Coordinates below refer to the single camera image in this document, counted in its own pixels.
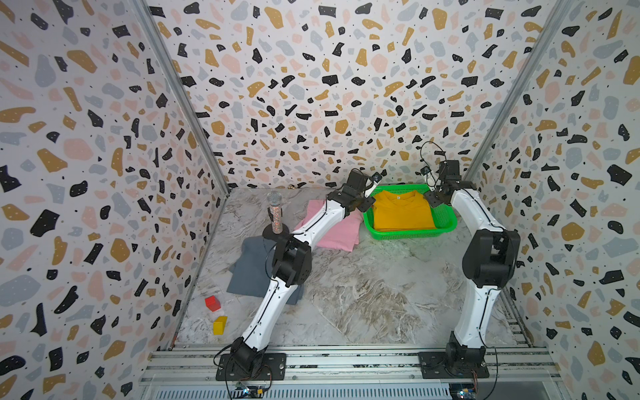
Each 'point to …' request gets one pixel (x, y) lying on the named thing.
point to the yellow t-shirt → (402, 210)
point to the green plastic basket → (369, 217)
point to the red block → (212, 302)
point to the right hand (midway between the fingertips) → (440, 190)
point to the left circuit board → (248, 392)
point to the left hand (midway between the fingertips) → (368, 191)
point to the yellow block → (219, 325)
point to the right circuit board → (462, 391)
